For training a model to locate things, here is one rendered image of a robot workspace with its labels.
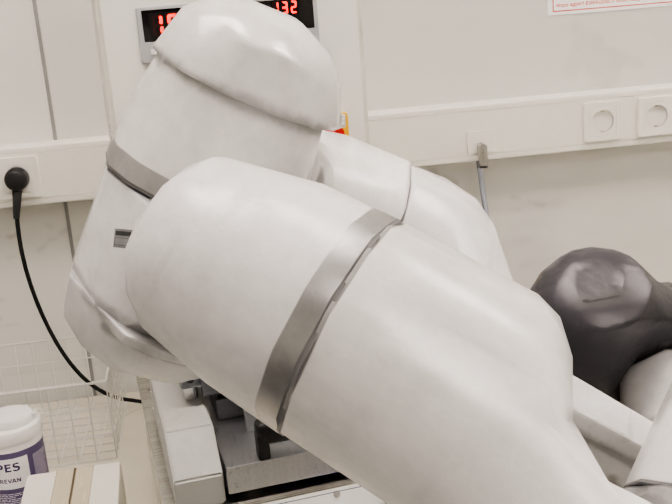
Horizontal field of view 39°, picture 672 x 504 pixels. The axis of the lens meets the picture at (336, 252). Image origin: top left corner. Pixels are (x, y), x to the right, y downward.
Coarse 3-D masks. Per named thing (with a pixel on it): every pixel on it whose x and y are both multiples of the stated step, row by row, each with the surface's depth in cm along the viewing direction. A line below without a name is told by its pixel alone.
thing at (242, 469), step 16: (208, 400) 112; (240, 416) 107; (224, 432) 103; (240, 432) 103; (224, 448) 100; (240, 448) 99; (272, 448) 99; (288, 448) 99; (224, 464) 96; (240, 464) 96; (256, 464) 96; (272, 464) 97; (288, 464) 97; (304, 464) 98; (320, 464) 98; (224, 480) 98; (240, 480) 96; (256, 480) 97; (272, 480) 97; (288, 480) 98
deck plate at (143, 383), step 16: (144, 384) 128; (144, 400) 123; (160, 448) 110; (160, 464) 106; (160, 480) 102; (304, 480) 100; (320, 480) 100; (336, 480) 100; (240, 496) 98; (256, 496) 98; (272, 496) 98; (288, 496) 98
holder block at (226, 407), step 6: (210, 396) 110; (216, 396) 107; (222, 396) 106; (216, 402) 106; (222, 402) 106; (228, 402) 106; (216, 408) 106; (222, 408) 106; (228, 408) 106; (234, 408) 106; (240, 408) 107; (216, 414) 107; (222, 414) 106; (228, 414) 106; (234, 414) 107; (240, 414) 107
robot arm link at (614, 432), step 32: (416, 192) 60; (448, 192) 62; (416, 224) 59; (448, 224) 60; (480, 224) 62; (480, 256) 60; (576, 384) 60; (640, 384) 66; (576, 416) 59; (608, 416) 60; (640, 416) 61; (608, 448) 60; (640, 448) 60; (608, 480) 62
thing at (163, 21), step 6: (156, 12) 114; (162, 12) 114; (168, 12) 114; (174, 12) 114; (150, 18) 114; (156, 18) 114; (162, 18) 114; (168, 18) 114; (150, 24) 114; (156, 24) 114; (162, 24) 114; (168, 24) 114; (150, 30) 114; (156, 30) 114; (162, 30) 114; (156, 36) 114
